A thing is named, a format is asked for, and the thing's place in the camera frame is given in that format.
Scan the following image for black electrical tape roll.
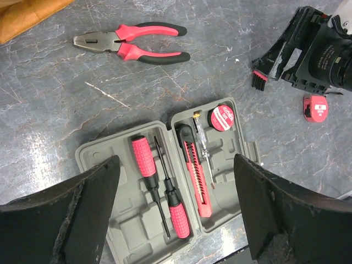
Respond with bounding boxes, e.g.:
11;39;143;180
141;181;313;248
207;104;234;132

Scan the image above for clear voltage tester screwdriver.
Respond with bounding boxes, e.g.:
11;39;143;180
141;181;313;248
192;112;215;189

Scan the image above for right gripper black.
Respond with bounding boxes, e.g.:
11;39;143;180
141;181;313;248
256;7;351;95

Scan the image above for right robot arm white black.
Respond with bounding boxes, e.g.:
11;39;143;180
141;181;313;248
251;1;351;95

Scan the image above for long red handled screwdriver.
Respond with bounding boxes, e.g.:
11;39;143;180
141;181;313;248
154;136;190;239

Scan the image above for grey plastic tool case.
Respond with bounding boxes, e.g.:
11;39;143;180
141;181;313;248
75;97;260;263

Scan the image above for red tape measure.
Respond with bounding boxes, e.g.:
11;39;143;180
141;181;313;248
303;95;328;123

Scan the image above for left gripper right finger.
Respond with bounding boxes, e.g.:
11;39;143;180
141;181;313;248
234;154;351;263

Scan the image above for short red handled screwdriver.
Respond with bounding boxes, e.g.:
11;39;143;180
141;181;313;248
131;135;171;239

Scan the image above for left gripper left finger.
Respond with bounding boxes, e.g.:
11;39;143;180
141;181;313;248
1;156;120;263

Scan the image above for hex key set red holder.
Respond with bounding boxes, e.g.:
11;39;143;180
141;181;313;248
251;60;268;91

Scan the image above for red black pliers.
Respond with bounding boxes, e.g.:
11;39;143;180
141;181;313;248
72;22;190;65

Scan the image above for red black utility knife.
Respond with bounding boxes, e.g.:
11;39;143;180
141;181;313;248
176;124;212;218

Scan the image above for yellow canvas tool bag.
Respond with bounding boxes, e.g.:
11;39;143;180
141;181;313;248
1;0;73;44

